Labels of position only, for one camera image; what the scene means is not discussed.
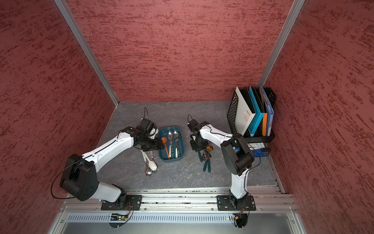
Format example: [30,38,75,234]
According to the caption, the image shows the orange plastic spoon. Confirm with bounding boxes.
[161,137,170,159]

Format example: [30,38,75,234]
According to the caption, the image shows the patterned handle steel spoon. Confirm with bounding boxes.
[173,130,180,158]

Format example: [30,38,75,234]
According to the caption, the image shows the white handle steel spoon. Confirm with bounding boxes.
[168,131,174,159]

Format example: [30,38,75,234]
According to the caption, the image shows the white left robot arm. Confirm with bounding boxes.
[59,126,164,209]

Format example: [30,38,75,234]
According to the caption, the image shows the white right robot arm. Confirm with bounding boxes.
[188,120,255,210]

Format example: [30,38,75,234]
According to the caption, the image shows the gold spoon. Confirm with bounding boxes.
[203,145,213,160]

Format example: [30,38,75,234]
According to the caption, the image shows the white blue small box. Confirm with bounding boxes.
[248,143,266,150]

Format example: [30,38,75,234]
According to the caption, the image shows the white folder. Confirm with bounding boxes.
[234,87,255,135]

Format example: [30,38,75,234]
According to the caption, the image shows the teal folder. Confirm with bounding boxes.
[248,86,265,137]

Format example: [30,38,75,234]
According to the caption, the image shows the blue stapler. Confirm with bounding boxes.
[251,148,271,157]

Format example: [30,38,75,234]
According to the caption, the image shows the orange folder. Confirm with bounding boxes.
[261,94,267,137]

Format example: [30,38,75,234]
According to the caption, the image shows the blue folder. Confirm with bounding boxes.
[260,86,274,137]

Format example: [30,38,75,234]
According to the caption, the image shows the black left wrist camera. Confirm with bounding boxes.
[136,118,158,138]

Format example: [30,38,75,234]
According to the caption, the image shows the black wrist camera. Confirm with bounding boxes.
[188,119,199,132]
[136,118,158,138]

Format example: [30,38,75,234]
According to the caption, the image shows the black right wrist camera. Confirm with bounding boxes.
[188,119,199,132]

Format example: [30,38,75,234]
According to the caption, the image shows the pink handled spoon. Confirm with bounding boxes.
[149,151,158,173]

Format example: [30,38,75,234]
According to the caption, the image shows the white handled steel spoon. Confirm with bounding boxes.
[142,152,153,177]

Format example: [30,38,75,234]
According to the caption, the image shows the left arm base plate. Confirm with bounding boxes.
[101,195,143,211]

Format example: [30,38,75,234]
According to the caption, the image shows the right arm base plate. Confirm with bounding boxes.
[216,194,256,211]

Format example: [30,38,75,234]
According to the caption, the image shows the aluminium rail frame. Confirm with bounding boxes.
[50,186,306,234]

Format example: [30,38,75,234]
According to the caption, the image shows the aluminium corner post left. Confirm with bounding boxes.
[54,0,120,108]

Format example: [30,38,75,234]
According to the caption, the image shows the aluminium corner post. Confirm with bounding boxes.
[54,0,120,108]
[257,0,305,86]

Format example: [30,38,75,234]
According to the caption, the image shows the aluminium corner post right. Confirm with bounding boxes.
[257,0,305,86]

